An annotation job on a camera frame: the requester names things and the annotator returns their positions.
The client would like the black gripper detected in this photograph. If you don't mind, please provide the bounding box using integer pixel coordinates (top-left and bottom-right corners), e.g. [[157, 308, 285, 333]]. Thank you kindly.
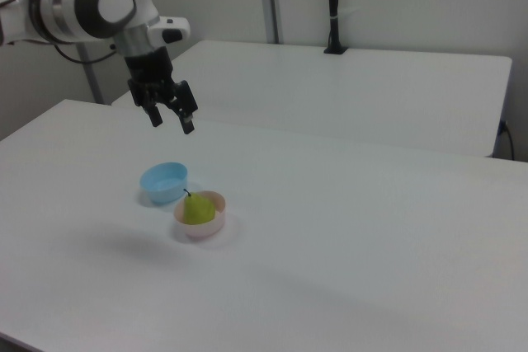
[[123, 46, 199, 136]]

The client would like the green pear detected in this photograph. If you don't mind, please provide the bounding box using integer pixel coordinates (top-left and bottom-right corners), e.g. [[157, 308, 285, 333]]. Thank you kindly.
[[182, 188, 217, 226]]

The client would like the blue plastic bowl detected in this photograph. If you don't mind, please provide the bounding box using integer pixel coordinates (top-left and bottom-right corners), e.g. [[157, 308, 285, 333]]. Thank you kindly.
[[139, 162, 190, 206]]

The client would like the pink plastic bowl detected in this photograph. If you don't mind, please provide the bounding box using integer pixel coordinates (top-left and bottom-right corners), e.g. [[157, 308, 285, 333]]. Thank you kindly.
[[172, 190, 228, 240]]

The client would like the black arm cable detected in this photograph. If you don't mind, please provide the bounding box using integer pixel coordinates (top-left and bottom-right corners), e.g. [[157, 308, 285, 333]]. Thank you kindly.
[[52, 38, 121, 65]]

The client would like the black camera pole with clamp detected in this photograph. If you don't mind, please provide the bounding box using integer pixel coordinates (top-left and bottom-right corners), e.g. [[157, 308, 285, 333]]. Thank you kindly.
[[323, 0, 350, 55]]

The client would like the black power cable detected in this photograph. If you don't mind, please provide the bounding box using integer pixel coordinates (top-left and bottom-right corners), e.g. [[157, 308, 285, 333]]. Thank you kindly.
[[499, 120, 516, 162]]

